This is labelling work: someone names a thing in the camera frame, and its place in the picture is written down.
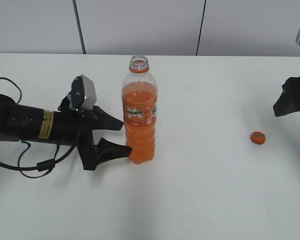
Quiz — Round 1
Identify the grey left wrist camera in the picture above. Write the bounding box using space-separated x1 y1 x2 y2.
69 74 97 111

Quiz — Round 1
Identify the orange bottle cap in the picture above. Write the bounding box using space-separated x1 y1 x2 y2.
250 131 266 145

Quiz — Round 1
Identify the orange soda plastic bottle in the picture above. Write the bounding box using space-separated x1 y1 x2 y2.
121 55 158 165

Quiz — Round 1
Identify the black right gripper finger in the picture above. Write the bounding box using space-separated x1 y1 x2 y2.
273 76 300 117

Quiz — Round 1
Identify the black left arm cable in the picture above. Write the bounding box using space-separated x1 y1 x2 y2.
0 76 84 179

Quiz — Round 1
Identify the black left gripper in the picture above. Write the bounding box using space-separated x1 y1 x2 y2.
58 96 132 171

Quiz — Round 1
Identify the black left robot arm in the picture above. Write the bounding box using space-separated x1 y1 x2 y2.
0 94 132 171

